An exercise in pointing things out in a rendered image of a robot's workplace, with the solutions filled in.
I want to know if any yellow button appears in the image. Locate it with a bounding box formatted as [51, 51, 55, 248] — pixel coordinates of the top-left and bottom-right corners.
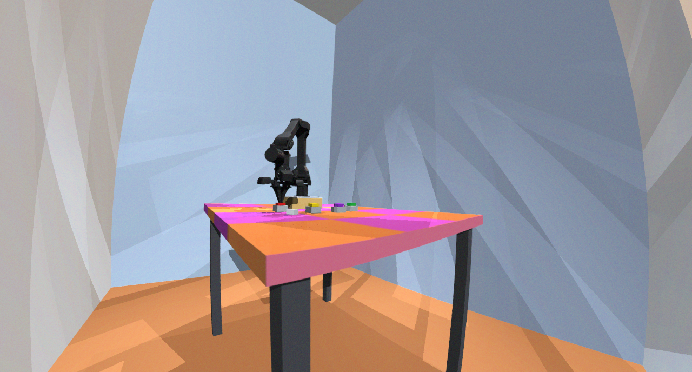
[305, 203, 321, 213]

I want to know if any red button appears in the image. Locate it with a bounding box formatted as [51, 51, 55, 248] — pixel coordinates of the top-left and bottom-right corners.
[272, 203, 288, 212]

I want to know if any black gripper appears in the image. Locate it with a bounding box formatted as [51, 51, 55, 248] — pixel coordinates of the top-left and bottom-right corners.
[257, 164, 304, 203]

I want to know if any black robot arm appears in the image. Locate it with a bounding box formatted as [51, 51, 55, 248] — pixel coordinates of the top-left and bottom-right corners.
[264, 118, 311, 197]

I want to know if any purple button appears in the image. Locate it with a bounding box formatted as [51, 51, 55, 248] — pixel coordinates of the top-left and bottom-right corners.
[331, 203, 346, 213]

